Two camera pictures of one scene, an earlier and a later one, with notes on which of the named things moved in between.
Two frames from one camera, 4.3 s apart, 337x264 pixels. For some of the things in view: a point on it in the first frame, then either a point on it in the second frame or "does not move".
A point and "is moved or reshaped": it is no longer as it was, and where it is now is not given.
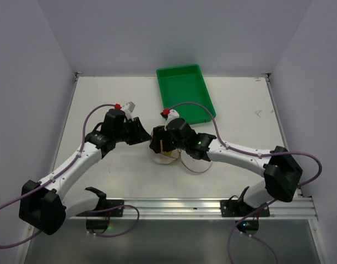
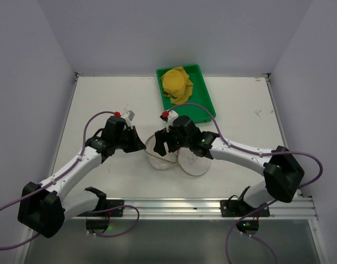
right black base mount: [235, 207] does not move
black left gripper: [133, 131] to [130, 139]
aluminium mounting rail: [204, 209] does not move
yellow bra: [169, 153] is moved or reshaped
